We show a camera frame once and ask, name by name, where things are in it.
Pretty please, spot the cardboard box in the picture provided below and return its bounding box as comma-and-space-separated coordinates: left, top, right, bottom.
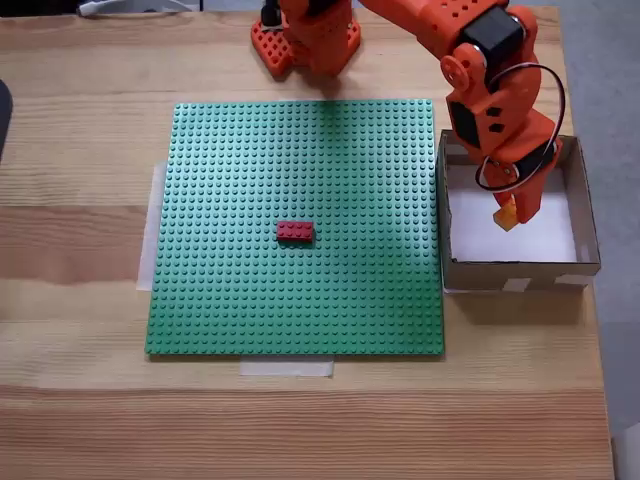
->
435, 128, 602, 297

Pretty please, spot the white paper sheet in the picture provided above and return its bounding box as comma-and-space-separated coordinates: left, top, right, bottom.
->
444, 164, 581, 264

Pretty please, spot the green lego baseplate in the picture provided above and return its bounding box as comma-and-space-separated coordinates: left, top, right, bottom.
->
144, 98, 446, 360

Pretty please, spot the yellow lego block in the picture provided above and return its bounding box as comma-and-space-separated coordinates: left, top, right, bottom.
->
492, 196, 520, 233

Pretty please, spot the black rounded device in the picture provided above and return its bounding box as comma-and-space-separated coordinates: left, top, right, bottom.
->
0, 78, 14, 166

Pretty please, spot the red lego block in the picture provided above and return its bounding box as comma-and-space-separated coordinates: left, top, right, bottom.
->
276, 220, 316, 247

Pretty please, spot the short masking tape strip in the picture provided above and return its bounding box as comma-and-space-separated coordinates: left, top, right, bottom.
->
239, 358, 335, 379

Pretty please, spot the gripper servo cable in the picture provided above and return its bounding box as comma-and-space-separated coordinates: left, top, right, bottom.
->
472, 62, 568, 194

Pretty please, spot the long masking tape strip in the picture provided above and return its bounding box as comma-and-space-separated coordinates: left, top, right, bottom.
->
137, 160, 169, 294

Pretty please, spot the white plastic object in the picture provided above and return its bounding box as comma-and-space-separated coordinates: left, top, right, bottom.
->
75, 0, 201, 16

